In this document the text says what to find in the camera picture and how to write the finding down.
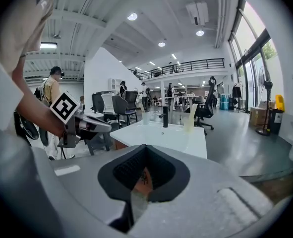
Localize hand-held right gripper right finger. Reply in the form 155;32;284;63
127;144;274;238

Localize person's left forearm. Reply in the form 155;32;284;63
12;51;69;138

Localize black waist pack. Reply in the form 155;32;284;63
13;110;49;147

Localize person's beige t-shirt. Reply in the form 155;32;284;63
0;0;60;76

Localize large cardboard boxes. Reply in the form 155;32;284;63
249;107;271;126

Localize wooden cabinet door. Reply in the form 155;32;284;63
133;167;154;196

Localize white mesh office chair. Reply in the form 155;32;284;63
101;93;119;123

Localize dark grey office chair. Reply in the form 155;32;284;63
111;94;131;129

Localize white cubby shelf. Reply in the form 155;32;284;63
108;77;123;94

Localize yellow bin lid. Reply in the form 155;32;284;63
275;95;285;113

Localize rectangular ceiling light panel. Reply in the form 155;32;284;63
40;42;58;50

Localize black mezzanine railing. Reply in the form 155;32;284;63
128;58;226;81

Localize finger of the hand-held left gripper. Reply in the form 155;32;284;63
79;129;105;141
79;116;113;133

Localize black high-back office chair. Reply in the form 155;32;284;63
185;75;218;136

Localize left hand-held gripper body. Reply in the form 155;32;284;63
49;90;86;149

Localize white ceramic sink basin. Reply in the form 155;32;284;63
110;119;208;160

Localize black standing fan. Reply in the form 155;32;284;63
255;65;274;136

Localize white ceiling air conditioner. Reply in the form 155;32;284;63
185;0;210;26

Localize clothes rack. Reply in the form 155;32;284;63
232;81;243;112

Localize stack of blue water jugs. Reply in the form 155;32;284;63
219;94;230;111

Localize black faucet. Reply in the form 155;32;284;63
158;106;169;128

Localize black bin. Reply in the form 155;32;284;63
269;108;285;135

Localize white frame table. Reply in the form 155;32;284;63
161;95;204;114

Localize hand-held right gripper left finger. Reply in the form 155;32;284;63
49;144;147;234

